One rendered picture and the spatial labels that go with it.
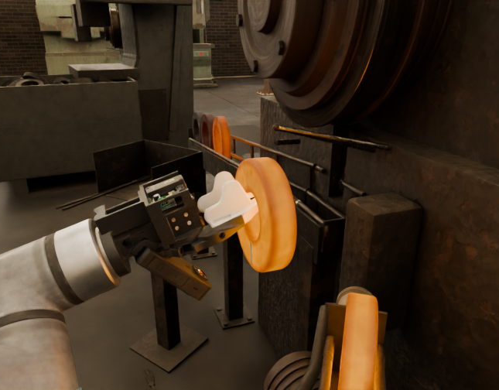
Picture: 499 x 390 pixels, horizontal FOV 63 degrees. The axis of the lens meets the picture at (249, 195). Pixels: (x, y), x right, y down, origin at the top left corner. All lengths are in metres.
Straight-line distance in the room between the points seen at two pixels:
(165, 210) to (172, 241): 0.04
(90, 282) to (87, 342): 1.21
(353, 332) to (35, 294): 0.34
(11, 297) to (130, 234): 0.14
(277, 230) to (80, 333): 1.35
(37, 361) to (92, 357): 1.17
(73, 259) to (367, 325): 0.32
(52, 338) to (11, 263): 0.10
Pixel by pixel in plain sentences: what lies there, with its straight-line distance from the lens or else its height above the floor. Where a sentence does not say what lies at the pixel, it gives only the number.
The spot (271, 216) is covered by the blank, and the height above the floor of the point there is 0.85.
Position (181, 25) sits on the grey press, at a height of 1.12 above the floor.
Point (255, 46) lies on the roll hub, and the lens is 0.85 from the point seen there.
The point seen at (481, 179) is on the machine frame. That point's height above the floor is 0.87.
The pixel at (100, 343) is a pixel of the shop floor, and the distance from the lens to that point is 1.68.
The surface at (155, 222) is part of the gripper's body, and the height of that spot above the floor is 0.85.
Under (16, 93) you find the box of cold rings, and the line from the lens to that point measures 3.13.
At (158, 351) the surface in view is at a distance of 1.58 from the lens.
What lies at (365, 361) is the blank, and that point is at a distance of 0.44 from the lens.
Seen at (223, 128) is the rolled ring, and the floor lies 0.74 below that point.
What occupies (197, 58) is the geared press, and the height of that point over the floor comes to 0.59.
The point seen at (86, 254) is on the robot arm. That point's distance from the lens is 0.49.
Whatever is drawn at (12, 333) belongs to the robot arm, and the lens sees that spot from 0.49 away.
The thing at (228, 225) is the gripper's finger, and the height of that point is 0.83.
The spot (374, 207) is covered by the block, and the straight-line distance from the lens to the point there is 0.67.
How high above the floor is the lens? 1.05
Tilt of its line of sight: 21 degrees down
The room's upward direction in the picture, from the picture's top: straight up
